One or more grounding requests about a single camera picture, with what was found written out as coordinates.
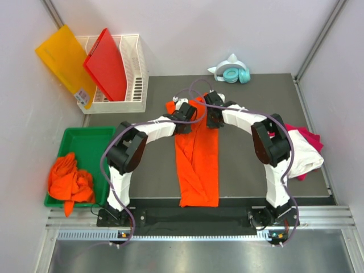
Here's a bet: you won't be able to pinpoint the orange t-shirt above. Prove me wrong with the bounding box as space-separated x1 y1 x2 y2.
175 97 220 207
47 152 96 217

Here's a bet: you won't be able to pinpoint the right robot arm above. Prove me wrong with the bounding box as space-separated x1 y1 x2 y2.
204 91 294 225

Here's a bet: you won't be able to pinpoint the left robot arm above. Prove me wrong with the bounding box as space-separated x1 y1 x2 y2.
97 101 197 227

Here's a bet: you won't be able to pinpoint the teal cat-ear headphones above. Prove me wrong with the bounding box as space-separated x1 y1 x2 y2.
208 53 251 84

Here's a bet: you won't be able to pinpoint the white file organizer basket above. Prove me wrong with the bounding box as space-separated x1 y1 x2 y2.
77 34 149 114

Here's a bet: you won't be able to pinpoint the white folded t-shirt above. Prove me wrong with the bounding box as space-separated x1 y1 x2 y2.
287 129 325 179

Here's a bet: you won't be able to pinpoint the red folder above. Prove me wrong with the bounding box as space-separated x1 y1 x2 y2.
83 28 127 102

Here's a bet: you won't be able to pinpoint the magenta folded t-shirt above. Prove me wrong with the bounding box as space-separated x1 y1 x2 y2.
270 122 324 182

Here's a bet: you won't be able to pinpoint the green plastic bin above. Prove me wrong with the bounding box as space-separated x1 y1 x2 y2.
44 127 115 208

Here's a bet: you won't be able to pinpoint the orange t-shirt in bin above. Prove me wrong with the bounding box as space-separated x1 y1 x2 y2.
47 152 96 217

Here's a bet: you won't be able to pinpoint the yellow folder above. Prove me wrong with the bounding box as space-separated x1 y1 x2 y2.
35 25 96 109

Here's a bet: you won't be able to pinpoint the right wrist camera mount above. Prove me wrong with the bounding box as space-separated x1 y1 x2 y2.
209 90 225 104

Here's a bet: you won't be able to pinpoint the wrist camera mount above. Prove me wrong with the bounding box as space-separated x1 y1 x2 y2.
209 90 225 104
172 96 189 110

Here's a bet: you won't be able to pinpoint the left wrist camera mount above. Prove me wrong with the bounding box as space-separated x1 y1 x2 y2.
172 96 189 110

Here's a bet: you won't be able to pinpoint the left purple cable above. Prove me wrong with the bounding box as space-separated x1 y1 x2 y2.
99 88 208 247

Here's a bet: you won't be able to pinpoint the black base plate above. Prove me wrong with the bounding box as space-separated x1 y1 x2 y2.
96 196 336 235

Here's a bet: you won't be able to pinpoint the aluminium frame rail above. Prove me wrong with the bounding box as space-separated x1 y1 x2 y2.
45 206 355 242

